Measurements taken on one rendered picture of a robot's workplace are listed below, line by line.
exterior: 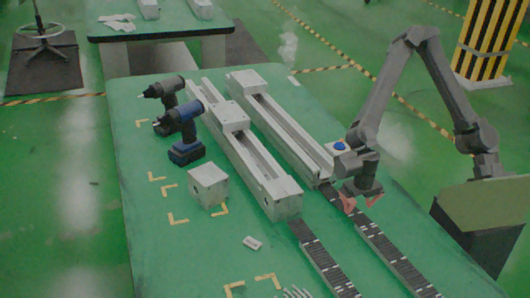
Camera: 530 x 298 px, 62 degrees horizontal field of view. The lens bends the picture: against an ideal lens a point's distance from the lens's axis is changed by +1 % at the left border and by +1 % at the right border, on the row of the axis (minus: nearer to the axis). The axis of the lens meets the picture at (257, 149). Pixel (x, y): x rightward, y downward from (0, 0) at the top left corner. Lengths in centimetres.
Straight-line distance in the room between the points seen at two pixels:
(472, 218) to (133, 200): 104
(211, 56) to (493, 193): 213
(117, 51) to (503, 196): 230
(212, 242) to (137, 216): 25
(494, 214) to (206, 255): 86
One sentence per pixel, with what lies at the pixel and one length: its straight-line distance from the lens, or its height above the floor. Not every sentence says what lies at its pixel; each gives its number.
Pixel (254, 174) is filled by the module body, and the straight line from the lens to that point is 140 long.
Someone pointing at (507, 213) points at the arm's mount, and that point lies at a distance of 154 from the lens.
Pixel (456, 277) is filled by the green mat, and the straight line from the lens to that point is 135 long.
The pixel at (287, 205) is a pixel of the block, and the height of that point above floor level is 84.
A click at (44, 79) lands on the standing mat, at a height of 1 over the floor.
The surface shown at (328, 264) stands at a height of 81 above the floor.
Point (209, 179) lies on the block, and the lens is 136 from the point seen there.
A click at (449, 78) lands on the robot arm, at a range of 152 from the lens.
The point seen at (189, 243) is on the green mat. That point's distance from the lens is 130.
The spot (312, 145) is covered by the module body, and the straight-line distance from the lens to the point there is 157.
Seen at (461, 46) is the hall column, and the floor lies 29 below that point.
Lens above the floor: 171
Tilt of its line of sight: 34 degrees down
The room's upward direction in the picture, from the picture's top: 3 degrees clockwise
